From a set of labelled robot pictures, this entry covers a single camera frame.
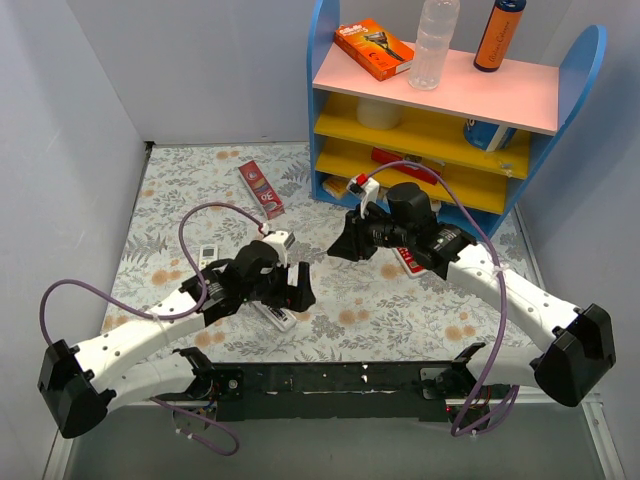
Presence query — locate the red toothpaste box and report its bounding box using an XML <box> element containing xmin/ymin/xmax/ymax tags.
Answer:
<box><xmin>238</xmin><ymin>161</ymin><xmax>285</xmax><ymax>220</ymax></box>

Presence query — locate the orange cylindrical bottle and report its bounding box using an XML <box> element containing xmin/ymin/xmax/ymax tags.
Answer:
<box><xmin>473</xmin><ymin>0</ymin><xmax>527</xmax><ymax>72</ymax></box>

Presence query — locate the white remote with screen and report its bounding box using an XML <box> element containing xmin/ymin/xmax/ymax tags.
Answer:
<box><xmin>199</xmin><ymin>244</ymin><xmax>219</xmax><ymax>269</ymax></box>

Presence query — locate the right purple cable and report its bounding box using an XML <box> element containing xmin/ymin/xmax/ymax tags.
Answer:
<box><xmin>364</xmin><ymin>160</ymin><xmax>520</xmax><ymax>438</ymax></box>

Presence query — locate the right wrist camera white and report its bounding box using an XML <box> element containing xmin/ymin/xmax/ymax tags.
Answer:
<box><xmin>347</xmin><ymin>173</ymin><xmax>380</xmax><ymax>219</ymax></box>

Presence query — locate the black base bar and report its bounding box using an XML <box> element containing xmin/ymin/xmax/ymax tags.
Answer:
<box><xmin>155</xmin><ymin>360</ymin><xmax>511</xmax><ymax>424</ymax></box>

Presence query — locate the clear plastic bottle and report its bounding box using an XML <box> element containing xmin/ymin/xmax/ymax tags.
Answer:
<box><xmin>408</xmin><ymin>0</ymin><xmax>460</xmax><ymax>90</ymax></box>

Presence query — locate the aluminium rail frame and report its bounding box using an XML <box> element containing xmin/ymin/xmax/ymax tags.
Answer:
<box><xmin>45</xmin><ymin>389</ymin><xmax>624</xmax><ymax>479</ymax></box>

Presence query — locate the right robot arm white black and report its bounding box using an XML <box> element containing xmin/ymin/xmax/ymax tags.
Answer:
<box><xmin>328</xmin><ymin>175</ymin><xmax>616</xmax><ymax>407</ymax></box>

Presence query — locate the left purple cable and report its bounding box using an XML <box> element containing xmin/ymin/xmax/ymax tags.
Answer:
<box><xmin>39</xmin><ymin>202</ymin><xmax>269</xmax><ymax>457</ymax></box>

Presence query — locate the red white remote control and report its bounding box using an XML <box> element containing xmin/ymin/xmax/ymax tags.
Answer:
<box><xmin>393</xmin><ymin>247</ymin><xmax>427</xmax><ymax>279</ymax></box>

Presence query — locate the white pack right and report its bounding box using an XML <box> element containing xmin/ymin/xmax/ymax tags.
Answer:
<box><xmin>430</xmin><ymin>200</ymin><xmax>442</xmax><ymax>214</ymax></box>

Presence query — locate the white paper roll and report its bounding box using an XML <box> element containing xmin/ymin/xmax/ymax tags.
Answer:
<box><xmin>356</xmin><ymin>97</ymin><xmax>403</xmax><ymax>130</ymax></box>

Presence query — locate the orange razor box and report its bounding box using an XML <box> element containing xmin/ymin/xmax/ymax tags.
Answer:
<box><xmin>334</xmin><ymin>18</ymin><xmax>414</xmax><ymax>81</ymax></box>

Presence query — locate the blue white can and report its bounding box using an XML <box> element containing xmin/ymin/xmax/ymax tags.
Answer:
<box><xmin>463</xmin><ymin>119</ymin><xmax>517</xmax><ymax>152</ymax></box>

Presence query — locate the purple cable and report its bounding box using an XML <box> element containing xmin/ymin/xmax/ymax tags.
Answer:
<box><xmin>364</xmin><ymin>160</ymin><xmax>520</xmax><ymax>438</ymax></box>
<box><xmin>39</xmin><ymin>202</ymin><xmax>269</xmax><ymax>457</ymax></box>

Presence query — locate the red box on shelf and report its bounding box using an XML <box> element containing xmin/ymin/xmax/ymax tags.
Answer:
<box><xmin>370</xmin><ymin>147</ymin><xmax>444</xmax><ymax>185</ymax></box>

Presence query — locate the floral table mat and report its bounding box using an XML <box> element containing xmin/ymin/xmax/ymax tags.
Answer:
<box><xmin>102</xmin><ymin>143</ymin><xmax>530</xmax><ymax>362</ymax></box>

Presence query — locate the blue shelf unit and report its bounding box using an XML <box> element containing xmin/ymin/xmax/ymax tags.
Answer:
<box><xmin>306</xmin><ymin>1</ymin><xmax>607</xmax><ymax>234</ymax></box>

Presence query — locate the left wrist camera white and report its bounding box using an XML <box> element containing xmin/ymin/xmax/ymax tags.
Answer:
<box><xmin>262</xmin><ymin>230</ymin><xmax>295</xmax><ymax>266</ymax></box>

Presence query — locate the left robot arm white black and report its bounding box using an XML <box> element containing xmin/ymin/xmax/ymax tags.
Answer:
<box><xmin>38</xmin><ymin>237</ymin><xmax>316</xmax><ymax>439</ymax></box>

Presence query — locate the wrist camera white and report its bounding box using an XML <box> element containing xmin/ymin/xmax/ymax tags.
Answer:
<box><xmin>262</xmin><ymin>230</ymin><xmax>295</xmax><ymax>266</ymax></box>
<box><xmin>347</xmin><ymin>173</ymin><xmax>380</xmax><ymax>219</ymax></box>

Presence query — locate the yellow soap pack left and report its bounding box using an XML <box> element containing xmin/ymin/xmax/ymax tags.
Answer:
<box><xmin>321</xmin><ymin>175</ymin><xmax>349</xmax><ymax>200</ymax></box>

